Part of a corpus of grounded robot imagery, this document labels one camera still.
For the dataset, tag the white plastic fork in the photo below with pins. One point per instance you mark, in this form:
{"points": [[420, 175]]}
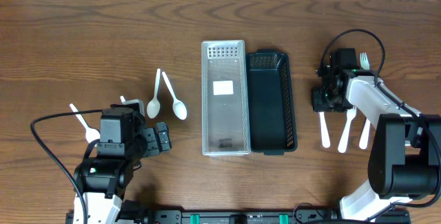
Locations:
{"points": [[364, 137], [364, 61], [344, 139]]}

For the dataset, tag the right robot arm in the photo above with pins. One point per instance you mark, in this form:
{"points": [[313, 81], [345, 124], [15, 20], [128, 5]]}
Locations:
{"points": [[404, 163]]}

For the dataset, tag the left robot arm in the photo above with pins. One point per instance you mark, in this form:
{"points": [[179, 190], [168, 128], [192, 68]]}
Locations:
{"points": [[108, 167]]}

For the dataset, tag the clear plastic basket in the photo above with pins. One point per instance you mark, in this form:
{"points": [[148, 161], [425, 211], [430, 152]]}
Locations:
{"points": [[225, 111]]}

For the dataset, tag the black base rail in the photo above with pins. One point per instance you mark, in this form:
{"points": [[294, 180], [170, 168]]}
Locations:
{"points": [[299, 216]]}

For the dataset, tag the dark green plastic basket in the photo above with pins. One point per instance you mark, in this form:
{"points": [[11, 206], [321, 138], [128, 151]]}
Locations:
{"points": [[272, 120]]}

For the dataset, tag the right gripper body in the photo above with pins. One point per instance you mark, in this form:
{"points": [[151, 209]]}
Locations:
{"points": [[323, 100]]}

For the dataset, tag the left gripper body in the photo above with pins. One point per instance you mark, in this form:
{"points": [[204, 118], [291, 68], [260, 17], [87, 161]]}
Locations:
{"points": [[151, 139]]}

